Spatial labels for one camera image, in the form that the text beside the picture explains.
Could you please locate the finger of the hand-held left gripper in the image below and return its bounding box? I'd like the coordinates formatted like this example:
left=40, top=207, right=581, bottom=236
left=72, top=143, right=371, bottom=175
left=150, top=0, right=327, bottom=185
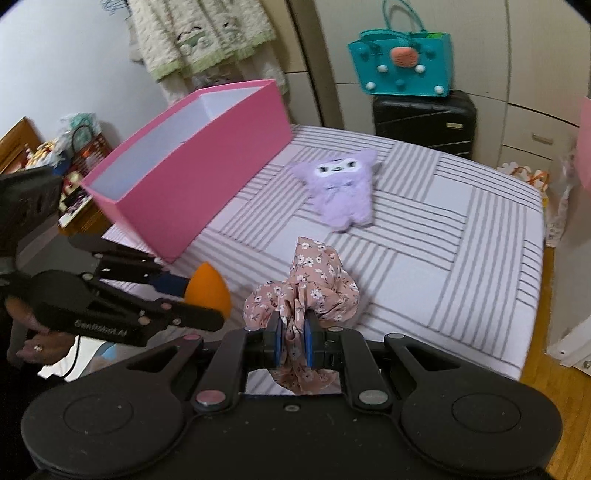
left=68, top=234, right=191, bottom=296
left=90, top=278, right=228, bottom=334

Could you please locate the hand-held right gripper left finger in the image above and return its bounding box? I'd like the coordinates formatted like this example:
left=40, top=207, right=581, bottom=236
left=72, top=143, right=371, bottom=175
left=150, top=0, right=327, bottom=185
left=124, top=311, right=282, bottom=414

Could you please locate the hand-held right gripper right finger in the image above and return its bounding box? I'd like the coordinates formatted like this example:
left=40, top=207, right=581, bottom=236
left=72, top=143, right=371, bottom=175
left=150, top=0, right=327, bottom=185
left=302, top=313, right=462, bottom=411

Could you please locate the orange makeup sponge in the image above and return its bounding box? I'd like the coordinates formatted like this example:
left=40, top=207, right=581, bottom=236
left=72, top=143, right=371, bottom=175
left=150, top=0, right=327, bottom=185
left=187, top=261, right=232, bottom=315

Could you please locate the pink floral cloth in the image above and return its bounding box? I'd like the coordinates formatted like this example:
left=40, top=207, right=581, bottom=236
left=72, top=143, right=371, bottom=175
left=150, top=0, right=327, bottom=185
left=242, top=236, right=362, bottom=396

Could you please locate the pink storage box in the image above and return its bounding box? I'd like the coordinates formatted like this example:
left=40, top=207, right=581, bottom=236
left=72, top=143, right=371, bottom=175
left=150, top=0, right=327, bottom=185
left=80, top=79, right=293, bottom=265

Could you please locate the purple plush doll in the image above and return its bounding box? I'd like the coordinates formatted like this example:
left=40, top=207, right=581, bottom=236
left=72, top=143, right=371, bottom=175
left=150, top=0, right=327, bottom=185
left=291, top=148, right=382, bottom=230

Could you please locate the person's left hand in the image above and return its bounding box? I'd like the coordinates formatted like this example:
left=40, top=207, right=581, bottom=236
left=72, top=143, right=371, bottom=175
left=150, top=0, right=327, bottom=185
left=4, top=295, right=77, bottom=370

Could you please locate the wooden nightstand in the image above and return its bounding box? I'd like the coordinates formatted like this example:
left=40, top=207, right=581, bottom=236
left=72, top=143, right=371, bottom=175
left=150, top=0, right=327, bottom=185
left=0, top=116, right=112, bottom=232

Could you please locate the red gift bag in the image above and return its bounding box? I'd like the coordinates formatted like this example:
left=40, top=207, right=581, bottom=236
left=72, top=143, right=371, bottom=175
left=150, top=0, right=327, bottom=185
left=69, top=124, right=114, bottom=163

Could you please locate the white green plastic bag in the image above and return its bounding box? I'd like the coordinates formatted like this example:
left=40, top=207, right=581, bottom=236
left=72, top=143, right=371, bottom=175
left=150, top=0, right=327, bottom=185
left=58, top=112, right=102, bottom=155

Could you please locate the striped bed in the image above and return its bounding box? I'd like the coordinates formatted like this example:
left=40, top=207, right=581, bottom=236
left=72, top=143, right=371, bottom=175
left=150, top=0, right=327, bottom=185
left=100, top=124, right=546, bottom=398

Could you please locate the cream quilted garment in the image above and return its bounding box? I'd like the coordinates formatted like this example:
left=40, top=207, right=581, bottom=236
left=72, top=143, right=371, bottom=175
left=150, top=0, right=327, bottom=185
left=124, top=0, right=291, bottom=103

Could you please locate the black suitcase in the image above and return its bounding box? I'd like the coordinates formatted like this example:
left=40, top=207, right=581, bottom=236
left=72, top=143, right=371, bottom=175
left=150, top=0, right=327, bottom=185
left=372, top=90, right=478, bottom=160

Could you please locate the white plank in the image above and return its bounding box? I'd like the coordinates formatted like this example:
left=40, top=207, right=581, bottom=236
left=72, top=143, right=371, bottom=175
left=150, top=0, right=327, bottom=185
left=546, top=330, right=591, bottom=370

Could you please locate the yellow gift bag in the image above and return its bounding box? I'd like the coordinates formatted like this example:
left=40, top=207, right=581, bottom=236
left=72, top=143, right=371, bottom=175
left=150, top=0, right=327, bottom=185
left=498, top=161, right=551, bottom=206

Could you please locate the teal felt handbag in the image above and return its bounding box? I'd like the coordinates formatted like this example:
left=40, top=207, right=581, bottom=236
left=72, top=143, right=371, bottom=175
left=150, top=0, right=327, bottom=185
left=347, top=0, right=452, bottom=97

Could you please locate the clear plastic bag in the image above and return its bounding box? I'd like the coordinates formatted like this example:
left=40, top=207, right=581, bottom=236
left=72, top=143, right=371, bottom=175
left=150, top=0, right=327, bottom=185
left=545, top=154, right=580, bottom=247

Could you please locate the beige wardrobe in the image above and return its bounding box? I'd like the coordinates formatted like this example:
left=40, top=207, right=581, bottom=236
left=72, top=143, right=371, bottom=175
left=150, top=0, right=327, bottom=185
left=277, top=0, right=591, bottom=185

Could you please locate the pink tote bag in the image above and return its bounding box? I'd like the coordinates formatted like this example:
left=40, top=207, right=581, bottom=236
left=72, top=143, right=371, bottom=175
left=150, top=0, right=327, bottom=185
left=573, top=96, right=591, bottom=191

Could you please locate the black cable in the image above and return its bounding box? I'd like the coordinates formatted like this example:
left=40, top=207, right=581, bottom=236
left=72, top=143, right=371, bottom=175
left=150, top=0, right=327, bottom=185
left=60, top=336, right=85, bottom=381

